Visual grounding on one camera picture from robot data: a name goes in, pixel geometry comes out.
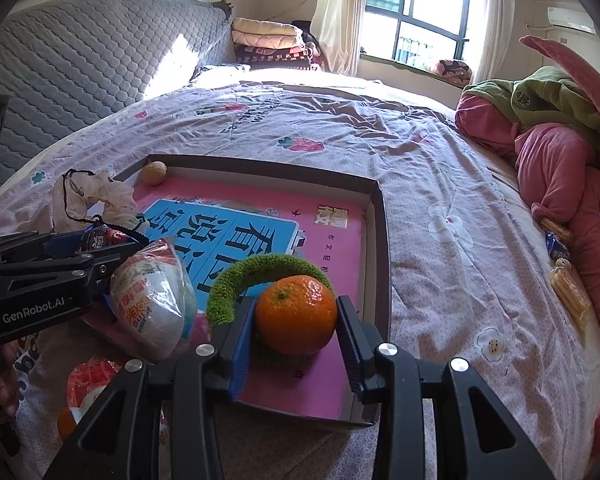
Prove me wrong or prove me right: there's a person's left hand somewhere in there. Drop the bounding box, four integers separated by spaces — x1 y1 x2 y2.
0 339 20 420

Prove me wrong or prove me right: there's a pink quilt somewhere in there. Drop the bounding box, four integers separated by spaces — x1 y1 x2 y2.
455 35 600 321

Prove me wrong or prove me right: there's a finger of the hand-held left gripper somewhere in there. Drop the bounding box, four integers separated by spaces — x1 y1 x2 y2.
0 232 88 266
0 245 146 293

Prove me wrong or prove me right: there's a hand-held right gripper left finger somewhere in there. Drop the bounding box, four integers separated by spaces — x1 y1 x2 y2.
42 296 258 480

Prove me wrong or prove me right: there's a yellow corn snack packet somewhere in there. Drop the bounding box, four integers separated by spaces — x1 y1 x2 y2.
539 217 572 243
550 266 592 319

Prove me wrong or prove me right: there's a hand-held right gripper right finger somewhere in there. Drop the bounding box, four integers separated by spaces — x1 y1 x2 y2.
336 295 556 480

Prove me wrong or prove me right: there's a patterned blanket roll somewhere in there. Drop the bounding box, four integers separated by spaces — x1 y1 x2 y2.
436 59 474 82

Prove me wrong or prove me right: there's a green blanket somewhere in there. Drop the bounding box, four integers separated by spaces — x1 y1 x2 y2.
462 66 600 171

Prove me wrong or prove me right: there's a walnut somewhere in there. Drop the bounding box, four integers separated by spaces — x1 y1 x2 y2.
140 161 168 186

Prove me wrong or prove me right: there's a shallow grey cardboard box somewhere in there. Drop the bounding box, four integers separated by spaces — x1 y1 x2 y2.
87 154 392 428

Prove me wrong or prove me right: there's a dark floral pillow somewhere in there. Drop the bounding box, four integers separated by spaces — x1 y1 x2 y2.
190 63 252 84

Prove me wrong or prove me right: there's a white air conditioner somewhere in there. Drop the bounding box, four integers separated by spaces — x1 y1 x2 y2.
546 6 597 36

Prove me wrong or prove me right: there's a green fuzzy hair scrunchie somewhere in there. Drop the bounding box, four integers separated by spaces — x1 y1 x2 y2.
206 254 336 358

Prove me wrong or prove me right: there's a cream curtain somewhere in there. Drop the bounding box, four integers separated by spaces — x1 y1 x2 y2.
311 0 367 77
472 0 517 84

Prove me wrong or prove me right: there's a white toy egg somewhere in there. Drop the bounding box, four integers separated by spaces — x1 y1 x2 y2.
110 237 198 365

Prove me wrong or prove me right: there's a dark framed window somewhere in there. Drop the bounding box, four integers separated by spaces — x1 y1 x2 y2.
365 0 487 69

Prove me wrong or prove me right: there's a dark clothing pile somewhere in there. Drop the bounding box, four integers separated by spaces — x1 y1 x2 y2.
292 20 324 62

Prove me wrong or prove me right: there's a blue candy wrapper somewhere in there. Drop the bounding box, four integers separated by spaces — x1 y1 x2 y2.
545 232 572 262

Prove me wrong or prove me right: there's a dark patterned folded blanket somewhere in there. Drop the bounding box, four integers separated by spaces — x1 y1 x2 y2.
235 42 322 72

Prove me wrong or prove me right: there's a red white packet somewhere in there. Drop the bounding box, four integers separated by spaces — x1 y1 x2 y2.
80 225 146 256

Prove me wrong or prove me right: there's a red wrapped toy egg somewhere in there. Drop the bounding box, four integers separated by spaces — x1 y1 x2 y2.
66 356 133 413

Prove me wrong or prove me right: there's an orange mandarin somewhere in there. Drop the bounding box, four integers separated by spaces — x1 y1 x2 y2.
56 406 79 442
255 275 338 356

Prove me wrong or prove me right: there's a grey quilted headboard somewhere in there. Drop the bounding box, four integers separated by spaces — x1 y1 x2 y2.
0 0 232 211

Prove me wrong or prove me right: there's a pink picture book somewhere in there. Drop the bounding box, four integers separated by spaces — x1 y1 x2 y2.
130 175 363 418

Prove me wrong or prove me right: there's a cream folded blanket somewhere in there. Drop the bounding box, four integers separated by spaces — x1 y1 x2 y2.
231 17 307 51

